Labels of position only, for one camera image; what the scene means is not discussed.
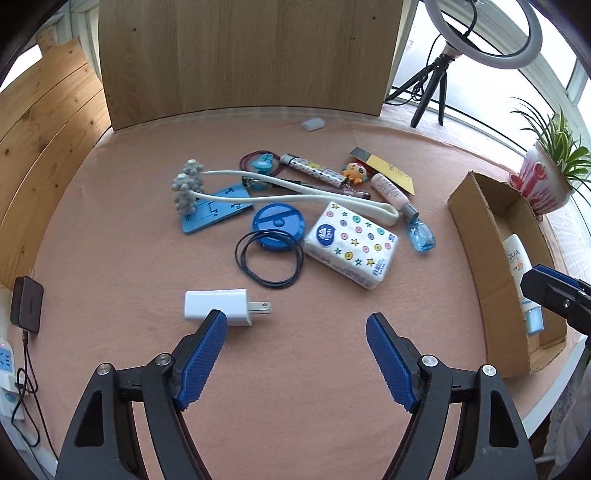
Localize white massager grey balls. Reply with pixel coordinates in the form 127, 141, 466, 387
172, 159, 399, 227

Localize pink bottle grey cap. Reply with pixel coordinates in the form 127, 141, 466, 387
370, 173, 420, 220

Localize pine plank panel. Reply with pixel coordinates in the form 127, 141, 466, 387
0, 39, 112, 291

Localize black hair tie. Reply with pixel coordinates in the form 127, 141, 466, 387
235, 229, 305, 290

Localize white sunscreen tube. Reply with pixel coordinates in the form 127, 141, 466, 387
502, 234, 546, 335

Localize white ring light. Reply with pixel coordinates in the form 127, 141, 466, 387
425, 0, 543, 70

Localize cardboard box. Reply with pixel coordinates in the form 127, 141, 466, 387
446, 171, 568, 380

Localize patterned white tube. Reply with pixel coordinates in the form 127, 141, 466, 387
280, 154, 347, 189

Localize yellow notepad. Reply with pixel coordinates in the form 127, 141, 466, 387
348, 147, 415, 197

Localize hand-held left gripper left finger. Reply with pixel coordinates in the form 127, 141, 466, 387
55, 309, 229, 480

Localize white waffle cloth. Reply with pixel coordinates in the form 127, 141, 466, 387
383, 99, 591, 278

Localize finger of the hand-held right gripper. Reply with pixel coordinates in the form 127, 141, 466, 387
520, 264, 591, 335

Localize cartoon doll keychain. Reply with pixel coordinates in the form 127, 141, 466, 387
342, 161, 370, 185

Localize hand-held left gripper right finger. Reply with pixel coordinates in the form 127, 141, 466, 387
366, 312, 539, 480

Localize black adapter cable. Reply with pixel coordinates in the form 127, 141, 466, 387
11, 330, 47, 448

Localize white power strip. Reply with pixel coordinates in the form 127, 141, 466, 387
0, 339, 26, 421

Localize black power adapter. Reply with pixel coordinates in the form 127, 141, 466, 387
10, 276, 44, 332

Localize blue phone stand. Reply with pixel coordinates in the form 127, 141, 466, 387
181, 183, 254, 235

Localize blue round case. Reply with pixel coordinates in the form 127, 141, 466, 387
252, 203, 308, 252

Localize black tripod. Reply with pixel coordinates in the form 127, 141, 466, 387
385, 54, 462, 128

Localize light wooden board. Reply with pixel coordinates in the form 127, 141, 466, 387
98, 0, 419, 131

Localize pink tablecloth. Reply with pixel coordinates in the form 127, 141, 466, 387
18, 108, 587, 480

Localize small blue bottle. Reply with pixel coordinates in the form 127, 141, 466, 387
406, 217, 436, 254

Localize white wall charger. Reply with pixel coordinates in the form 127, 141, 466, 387
185, 289, 273, 328

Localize blue clip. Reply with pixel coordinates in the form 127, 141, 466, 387
249, 154, 274, 192

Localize clear gel pen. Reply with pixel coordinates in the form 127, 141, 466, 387
272, 178, 371, 200

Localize potted spider plant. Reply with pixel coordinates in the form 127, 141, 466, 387
509, 98, 591, 215

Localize dark red hair ties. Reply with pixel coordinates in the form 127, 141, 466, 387
239, 148, 282, 178

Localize patterned tissue pack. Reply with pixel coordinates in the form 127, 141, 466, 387
302, 202, 399, 291

